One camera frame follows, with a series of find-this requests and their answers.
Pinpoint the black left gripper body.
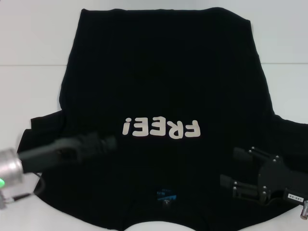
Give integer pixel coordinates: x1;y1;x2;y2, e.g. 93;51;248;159
18;135;84;174

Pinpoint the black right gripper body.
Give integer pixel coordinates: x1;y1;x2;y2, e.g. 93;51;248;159
257;155;308;207

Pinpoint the black shirt with FREE print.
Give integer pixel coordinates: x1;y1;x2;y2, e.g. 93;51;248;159
18;7;308;231

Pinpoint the dark red arm cable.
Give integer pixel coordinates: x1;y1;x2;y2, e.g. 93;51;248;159
6;172;47;201

